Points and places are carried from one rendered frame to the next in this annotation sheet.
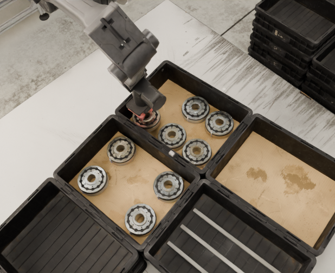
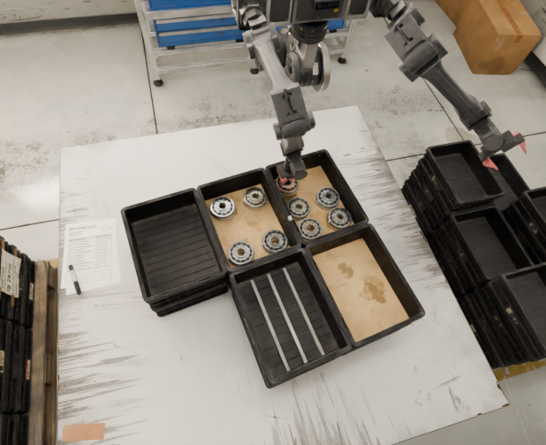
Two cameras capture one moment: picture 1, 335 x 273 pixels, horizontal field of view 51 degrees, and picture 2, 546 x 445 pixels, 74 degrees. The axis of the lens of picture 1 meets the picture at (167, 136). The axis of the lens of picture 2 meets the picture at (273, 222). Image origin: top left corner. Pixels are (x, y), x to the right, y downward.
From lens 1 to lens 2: 0.28 m
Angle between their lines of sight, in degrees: 6
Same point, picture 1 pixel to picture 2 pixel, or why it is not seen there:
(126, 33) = (296, 106)
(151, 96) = (297, 167)
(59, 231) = (179, 230)
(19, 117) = (193, 137)
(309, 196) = (376, 307)
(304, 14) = (466, 176)
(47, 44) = (245, 94)
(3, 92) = (190, 115)
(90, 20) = (277, 86)
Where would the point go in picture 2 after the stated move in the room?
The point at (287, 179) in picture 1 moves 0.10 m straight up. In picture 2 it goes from (367, 286) to (375, 277)
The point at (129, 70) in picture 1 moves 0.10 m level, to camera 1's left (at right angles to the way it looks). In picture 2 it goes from (285, 132) to (249, 121)
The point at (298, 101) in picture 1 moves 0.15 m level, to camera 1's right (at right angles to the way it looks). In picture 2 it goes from (414, 237) to (446, 248)
